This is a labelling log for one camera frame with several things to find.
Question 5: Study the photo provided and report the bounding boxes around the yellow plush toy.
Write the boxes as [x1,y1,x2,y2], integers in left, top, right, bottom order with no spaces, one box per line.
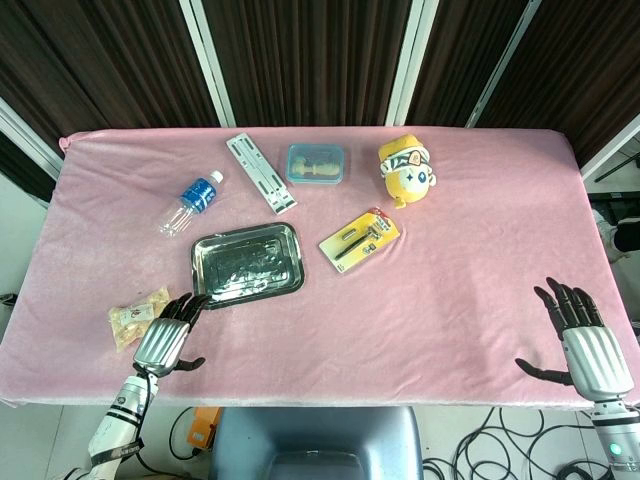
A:
[377,132,439,210]

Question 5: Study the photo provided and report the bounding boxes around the black floor cables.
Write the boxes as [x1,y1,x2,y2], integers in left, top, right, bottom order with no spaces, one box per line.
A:
[422,405,614,480]

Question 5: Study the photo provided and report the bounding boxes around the orange power strip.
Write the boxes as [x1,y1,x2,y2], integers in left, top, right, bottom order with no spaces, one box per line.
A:
[188,407,222,450]

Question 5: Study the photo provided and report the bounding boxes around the silver folding laptop stand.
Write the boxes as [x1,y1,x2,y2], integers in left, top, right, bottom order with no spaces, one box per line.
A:
[225,132,298,210]

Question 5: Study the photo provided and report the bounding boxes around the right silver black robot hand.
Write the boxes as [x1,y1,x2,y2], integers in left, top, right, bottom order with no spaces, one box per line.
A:
[515,277,636,401]

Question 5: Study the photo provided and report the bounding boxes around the clear plastic water bottle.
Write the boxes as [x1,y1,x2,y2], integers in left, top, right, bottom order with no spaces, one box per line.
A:
[158,170,225,238]

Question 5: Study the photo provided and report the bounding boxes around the clear snack packet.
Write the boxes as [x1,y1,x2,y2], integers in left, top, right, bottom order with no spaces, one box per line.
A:
[108,286,171,353]

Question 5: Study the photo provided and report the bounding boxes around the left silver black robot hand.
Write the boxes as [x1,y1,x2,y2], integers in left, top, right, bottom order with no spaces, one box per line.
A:
[132,293,212,378]

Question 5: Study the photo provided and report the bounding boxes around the razor in yellow blister pack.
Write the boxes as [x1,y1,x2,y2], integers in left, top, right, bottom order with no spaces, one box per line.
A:
[318,207,401,275]

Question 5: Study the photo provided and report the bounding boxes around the rectangular stainless steel tray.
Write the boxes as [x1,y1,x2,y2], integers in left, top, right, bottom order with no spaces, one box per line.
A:
[190,222,306,311]

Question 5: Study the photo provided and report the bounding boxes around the blue lidded plastic food container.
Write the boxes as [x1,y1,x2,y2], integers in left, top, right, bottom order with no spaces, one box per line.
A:
[285,143,349,186]

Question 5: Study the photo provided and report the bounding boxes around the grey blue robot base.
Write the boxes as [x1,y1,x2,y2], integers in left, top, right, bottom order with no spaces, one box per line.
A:
[207,405,425,480]

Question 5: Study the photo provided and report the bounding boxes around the pink tablecloth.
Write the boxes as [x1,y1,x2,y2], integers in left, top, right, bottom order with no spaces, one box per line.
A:
[0,126,640,412]

